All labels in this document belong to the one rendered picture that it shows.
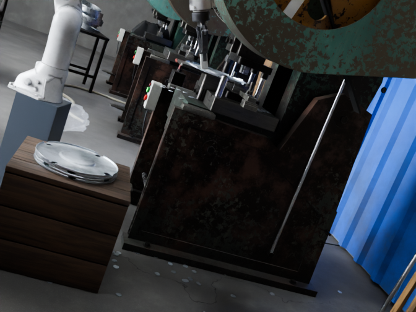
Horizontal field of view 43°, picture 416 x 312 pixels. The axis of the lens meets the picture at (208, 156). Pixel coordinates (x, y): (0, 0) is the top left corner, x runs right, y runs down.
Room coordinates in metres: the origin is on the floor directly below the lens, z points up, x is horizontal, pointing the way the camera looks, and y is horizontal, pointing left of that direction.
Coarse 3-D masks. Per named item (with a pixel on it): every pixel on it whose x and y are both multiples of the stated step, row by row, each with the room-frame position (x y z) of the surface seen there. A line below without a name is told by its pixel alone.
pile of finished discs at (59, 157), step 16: (48, 144) 1.83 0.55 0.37; (64, 144) 1.88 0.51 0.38; (48, 160) 1.64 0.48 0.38; (64, 160) 1.71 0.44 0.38; (80, 160) 1.75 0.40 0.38; (96, 160) 1.83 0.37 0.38; (64, 176) 1.63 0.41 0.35; (80, 176) 1.66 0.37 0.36; (96, 176) 1.67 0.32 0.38; (112, 176) 1.74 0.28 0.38
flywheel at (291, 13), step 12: (276, 0) 2.02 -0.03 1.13; (288, 0) 2.04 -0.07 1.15; (300, 0) 1.99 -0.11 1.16; (336, 0) 2.08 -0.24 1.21; (348, 0) 2.10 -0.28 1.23; (360, 0) 2.11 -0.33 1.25; (372, 0) 2.12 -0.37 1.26; (288, 12) 1.99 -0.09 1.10; (300, 12) 2.05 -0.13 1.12; (336, 12) 2.09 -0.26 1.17; (348, 12) 2.10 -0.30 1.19; (360, 12) 2.11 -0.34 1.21; (312, 24) 2.07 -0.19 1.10; (324, 24) 2.08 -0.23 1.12; (336, 24) 2.09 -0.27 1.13; (348, 24) 2.11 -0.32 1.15
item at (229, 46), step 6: (234, 36) 2.37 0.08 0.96; (228, 42) 2.37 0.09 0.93; (234, 42) 2.36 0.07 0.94; (240, 42) 2.36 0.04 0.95; (228, 48) 2.39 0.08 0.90; (234, 48) 2.36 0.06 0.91; (240, 48) 2.34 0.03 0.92; (246, 48) 2.35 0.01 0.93; (240, 54) 2.34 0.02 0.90; (246, 54) 2.35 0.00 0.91; (252, 54) 2.36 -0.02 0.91; (252, 60) 2.36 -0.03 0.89; (258, 60) 2.37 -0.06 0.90; (264, 60) 2.37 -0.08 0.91
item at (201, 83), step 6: (180, 60) 2.39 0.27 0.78; (186, 66) 2.29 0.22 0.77; (192, 66) 2.30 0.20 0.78; (204, 72) 2.31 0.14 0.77; (204, 78) 2.34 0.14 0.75; (210, 78) 2.34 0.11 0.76; (216, 78) 2.35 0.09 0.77; (198, 84) 2.40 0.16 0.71; (204, 84) 2.34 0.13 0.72; (210, 84) 2.35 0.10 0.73; (216, 84) 2.35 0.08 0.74; (198, 90) 2.35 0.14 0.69; (204, 90) 2.34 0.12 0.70; (210, 90) 2.35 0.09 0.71; (198, 96) 2.34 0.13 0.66
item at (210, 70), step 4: (192, 64) 2.30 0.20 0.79; (196, 64) 2.47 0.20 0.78; (200, 64) 2.51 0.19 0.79; (200, 68) 2.33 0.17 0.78; (212, 68) 2.54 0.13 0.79; (208, 72) 2.26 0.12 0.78; (212, 72) 2.34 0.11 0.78; (216, 72) 2.35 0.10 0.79; (220, 72) 2.45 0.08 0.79; (228, 76) 2.52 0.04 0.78; (232, 80) 2.28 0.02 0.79; (236, 80) 2.42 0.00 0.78; (240, 80) 2.49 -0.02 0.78; (244, 84) 2.35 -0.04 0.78
